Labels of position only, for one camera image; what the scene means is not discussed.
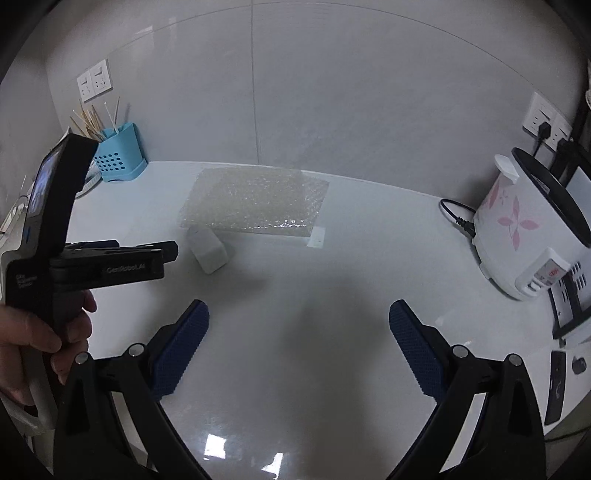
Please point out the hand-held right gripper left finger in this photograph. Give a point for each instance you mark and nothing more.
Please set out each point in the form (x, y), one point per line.
(184, 346)

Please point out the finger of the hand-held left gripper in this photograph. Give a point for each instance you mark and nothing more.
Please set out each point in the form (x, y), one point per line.
(147, 251)

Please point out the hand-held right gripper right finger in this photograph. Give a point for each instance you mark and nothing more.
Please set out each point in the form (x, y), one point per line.
(411, 344)

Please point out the person's left hand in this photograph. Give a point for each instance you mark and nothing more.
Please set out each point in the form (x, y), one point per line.
(23, 330)

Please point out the white ribbed plate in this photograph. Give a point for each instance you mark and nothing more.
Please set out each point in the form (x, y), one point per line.
(87, 182)

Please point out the small white box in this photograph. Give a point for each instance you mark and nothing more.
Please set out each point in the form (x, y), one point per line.
(210, 251)

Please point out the blue plastic utensil holder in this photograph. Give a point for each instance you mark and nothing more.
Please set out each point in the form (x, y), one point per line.
(120, 157)

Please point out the bundle of wooden chopsticks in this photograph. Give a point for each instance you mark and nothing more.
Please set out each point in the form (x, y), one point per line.
(94, 122)

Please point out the clear bubble wrap sheet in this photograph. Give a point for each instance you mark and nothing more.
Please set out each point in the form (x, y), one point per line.
(249, 203)

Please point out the black remote control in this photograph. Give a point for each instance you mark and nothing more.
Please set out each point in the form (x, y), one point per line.
(555, 387)

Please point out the white floral rice cooker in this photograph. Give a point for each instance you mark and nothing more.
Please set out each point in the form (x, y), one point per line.
(517, 230)

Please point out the small black object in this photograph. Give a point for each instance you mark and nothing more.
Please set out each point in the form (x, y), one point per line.
(577, 364)

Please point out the black power plug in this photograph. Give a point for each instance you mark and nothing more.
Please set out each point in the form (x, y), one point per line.
(544, 131)

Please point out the white double wall outlet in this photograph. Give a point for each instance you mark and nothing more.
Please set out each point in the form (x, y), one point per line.
(94, 81)

